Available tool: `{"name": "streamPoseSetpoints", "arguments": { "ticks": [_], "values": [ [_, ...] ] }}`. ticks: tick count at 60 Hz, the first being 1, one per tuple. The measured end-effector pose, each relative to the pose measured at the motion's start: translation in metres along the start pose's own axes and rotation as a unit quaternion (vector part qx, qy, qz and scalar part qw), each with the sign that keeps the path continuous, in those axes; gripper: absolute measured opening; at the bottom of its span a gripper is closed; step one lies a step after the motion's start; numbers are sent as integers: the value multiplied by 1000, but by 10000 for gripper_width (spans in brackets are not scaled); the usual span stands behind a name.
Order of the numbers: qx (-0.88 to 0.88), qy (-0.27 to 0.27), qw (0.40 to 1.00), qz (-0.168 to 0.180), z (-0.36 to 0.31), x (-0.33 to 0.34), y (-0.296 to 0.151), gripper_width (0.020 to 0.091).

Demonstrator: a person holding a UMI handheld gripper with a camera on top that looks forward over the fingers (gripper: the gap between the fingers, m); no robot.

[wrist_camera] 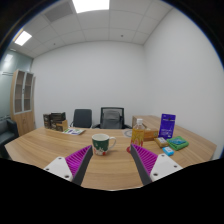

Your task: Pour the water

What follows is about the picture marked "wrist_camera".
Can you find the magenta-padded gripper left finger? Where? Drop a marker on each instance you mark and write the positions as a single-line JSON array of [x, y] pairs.
[[76, 161]]

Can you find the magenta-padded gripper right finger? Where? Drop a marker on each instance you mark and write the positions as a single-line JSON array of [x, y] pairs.
[[146, 160]]

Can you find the yellow-labelled tea bottle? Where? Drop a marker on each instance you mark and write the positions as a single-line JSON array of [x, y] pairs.
[[137, 135]]

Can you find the flat round red coaster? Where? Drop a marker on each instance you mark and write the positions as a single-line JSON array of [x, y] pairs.
[[128, 149]]

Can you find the small tan box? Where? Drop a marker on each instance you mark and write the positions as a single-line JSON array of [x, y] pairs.
[[161, 142]]

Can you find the small light blue box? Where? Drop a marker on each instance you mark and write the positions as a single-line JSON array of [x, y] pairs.
[[168, 151]]

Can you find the orange box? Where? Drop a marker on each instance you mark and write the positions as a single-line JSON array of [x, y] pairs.
[[151, 135]]

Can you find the green white-lined mug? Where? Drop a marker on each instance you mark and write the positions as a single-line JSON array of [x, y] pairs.
[[100, 145]]

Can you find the green and white leaflet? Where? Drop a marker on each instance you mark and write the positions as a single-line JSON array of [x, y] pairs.
[[74, 131]]

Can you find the white paper with circle print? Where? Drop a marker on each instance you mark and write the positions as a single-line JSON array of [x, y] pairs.
[[127, 133]]

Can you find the green flat packet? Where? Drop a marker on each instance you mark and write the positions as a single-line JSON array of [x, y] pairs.
[[177, 142]]

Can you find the small brown cardboard box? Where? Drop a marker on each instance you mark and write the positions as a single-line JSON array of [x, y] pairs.
[[62, 126]]

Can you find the wooden side desk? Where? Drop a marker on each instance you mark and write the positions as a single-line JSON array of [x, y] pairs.
[[150, 121]]

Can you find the purple standing pouch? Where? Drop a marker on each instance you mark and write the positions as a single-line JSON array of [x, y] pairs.
[[167, 126]]

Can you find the black solid-back office chair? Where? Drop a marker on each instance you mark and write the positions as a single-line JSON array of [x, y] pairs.
[[82, 118]]

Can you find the large dark brown box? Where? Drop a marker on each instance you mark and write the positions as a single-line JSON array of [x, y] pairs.
[[58, 116]]

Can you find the black mesh-back office chair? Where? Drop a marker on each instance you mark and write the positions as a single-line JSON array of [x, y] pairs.
[[111, 119]]

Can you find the wooden glass-door shelf cabinet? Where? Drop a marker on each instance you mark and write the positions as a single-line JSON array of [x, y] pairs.
[[22, 120]]

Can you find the small rectangular ceiling light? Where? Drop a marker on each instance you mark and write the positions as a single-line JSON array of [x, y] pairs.
[[23, 38]]

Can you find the grey ceiling air vent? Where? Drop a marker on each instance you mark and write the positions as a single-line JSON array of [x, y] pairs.
[[58, 11]]

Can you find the large rectangular ceiling light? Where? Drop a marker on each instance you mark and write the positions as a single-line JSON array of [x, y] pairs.
[[90, 5]]

